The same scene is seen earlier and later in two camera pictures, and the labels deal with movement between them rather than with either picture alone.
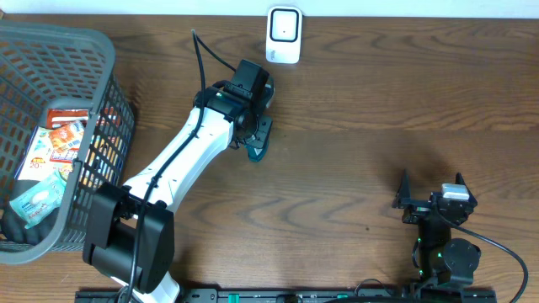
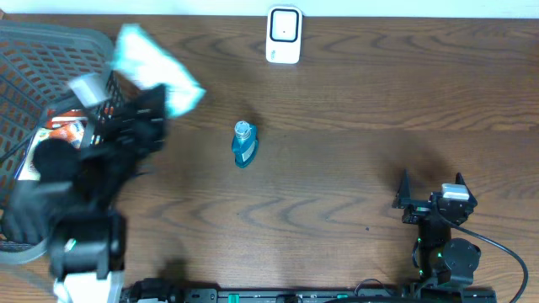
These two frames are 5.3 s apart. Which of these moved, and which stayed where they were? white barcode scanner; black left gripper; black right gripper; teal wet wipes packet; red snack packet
Moved: black left gripper; teal wet wipes packet
Stayed: red snack packet; white barcode scanner; black right gripper
